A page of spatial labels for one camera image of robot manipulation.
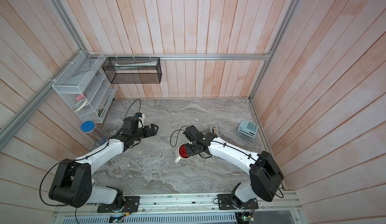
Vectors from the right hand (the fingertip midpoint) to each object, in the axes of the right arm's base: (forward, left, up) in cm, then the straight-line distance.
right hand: (189, 148), depth 84 cm
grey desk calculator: (+20, -40, -8) cm, 45 cm away
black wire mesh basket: (+53, +42, +16) cm, 69 cm away
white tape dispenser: (+15, -16, -4) cm, 22 cm away
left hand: (+11, +22, +2) cm, 25 cm away
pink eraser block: (+19, +61, +21) cm, 68 cm away
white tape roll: (+14, +58, +21) cm, 63 cm away
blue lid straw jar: (+5, +54, +12) cm, 56 cm away
